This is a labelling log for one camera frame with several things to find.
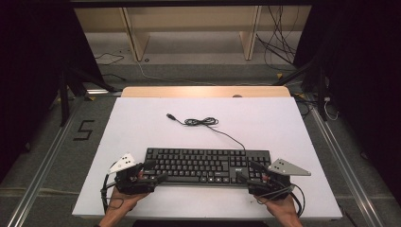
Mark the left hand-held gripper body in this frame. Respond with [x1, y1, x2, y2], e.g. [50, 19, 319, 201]
[106, 152, 159, 196]

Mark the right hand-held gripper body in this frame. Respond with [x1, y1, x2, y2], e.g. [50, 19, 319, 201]
[247, 158, 312, 201]

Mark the black computer keyboard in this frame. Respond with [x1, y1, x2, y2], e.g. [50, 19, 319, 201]
[144, 147, 273, 188]

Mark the person's left hand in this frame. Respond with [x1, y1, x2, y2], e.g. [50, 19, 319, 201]
[108, 187, 149, 218]

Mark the person's right hand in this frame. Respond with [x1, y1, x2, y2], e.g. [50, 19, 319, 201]
[253, 194, 301, 220]

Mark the white board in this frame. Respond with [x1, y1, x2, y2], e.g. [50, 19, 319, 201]
[71, 96, 343, 220]

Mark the black metal stand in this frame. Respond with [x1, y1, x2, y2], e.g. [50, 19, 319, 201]
[271, 56, 329, 123]
[57, 61, 118, 128]

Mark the wooden table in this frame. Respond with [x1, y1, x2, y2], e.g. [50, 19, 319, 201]
[120, 85, 292, 99]

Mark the black curtain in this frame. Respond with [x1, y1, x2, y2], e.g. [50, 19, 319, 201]
[292, 0, 401, 197]
[0, 0, 105, 183]

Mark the light wooden shelf unit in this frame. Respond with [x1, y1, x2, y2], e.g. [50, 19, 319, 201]
[73, 5, 313, 62]

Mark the aluminium floor rail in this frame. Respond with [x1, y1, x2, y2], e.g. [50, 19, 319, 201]
[5, 94, 83, 227]
[309, 103, 386, 227]

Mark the white looped cable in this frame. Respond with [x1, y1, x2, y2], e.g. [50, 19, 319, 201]
[323, 96, 340, 122]

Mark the black keyboard cable with plug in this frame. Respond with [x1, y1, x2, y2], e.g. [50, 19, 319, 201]
[166, 113, 247, 151]

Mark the short silver rail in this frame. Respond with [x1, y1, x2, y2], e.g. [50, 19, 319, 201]
[85, 88, 123, 96]

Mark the white floor cable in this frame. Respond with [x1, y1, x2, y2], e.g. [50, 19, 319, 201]
[134, 59, 219, 87]

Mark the thin black floor cable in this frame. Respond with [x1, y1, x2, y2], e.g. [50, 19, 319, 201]
[94, 52, 126, 67]

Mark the bundle of black floor cables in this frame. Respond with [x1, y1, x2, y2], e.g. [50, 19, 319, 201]
[254, 5, 305, 73]

